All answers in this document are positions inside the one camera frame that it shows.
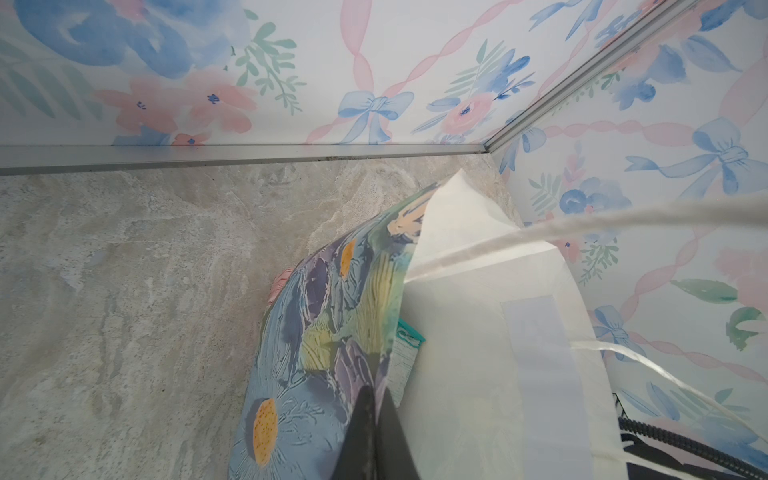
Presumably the teal snack packet back side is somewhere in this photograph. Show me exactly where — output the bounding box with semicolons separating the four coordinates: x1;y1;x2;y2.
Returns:
387;319;425;408

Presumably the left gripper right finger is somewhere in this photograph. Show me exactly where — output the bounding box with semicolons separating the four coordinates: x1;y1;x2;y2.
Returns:
379;389;420;480

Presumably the floral paper gift bag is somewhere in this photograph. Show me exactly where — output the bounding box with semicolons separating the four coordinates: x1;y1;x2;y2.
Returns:
227;169;768;480

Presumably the black corrugated cable conduit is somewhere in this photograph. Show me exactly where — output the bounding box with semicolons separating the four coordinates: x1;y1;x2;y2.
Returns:
617;416;768;480

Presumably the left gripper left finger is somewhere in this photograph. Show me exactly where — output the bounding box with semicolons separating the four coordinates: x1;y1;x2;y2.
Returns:
331;385;376;480

